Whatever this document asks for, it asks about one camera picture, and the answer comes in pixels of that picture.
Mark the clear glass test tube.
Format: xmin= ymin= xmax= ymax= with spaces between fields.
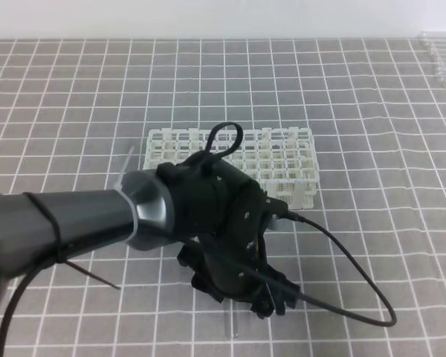
xmin=224 ymin=299 xmax=239 ymax=341

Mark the row of spare glass tubes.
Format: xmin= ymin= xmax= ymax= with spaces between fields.
xmin=418 ymin=31 xmax=446 ymax=88

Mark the grey grid tablecloth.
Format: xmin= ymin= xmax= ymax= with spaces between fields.
xmin=0 ymin=39 xmax=446 ymax=356

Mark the black zip tie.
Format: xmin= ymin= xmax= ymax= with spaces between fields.
xmin=0 ymin=190 xmax=133 ymax=294

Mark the black camera cable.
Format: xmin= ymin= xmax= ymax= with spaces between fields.
xmin=185 ymin=122 xmax=398 ymax=328

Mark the white plastic test tube rack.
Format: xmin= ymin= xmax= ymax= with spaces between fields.
xmin=143 ymin=127 xmax=320 ymax=210

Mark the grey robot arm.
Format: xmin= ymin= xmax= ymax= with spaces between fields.
xmin=0 ymin=151 xmax=288 ymax=301

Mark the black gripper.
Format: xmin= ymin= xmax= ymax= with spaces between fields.
xmin=156 ymin=151 xmax=300 ymax=319

